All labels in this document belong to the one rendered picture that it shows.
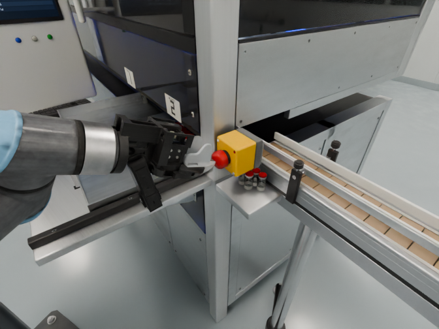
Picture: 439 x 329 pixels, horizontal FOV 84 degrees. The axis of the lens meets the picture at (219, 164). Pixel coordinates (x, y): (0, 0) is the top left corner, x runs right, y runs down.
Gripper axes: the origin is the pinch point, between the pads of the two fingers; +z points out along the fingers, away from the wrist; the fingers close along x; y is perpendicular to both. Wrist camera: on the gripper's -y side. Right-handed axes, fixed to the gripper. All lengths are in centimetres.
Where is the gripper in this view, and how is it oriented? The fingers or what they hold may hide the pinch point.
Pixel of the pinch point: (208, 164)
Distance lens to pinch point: 50.5
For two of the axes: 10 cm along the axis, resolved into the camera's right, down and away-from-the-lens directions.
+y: 3.4, -8.8, -3.4
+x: -5.9, -4.8, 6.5
